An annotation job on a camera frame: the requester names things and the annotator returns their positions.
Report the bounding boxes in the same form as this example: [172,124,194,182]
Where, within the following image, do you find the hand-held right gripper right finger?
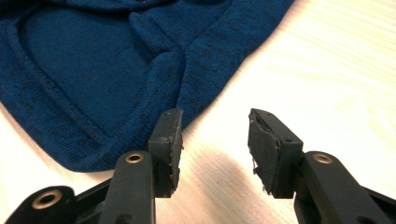
[247,107,394,224]

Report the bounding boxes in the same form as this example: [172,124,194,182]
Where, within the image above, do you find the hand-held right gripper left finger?
[98,107,184,224]

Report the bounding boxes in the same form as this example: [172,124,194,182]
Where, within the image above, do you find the blue knit garment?
[0,0,296,174]

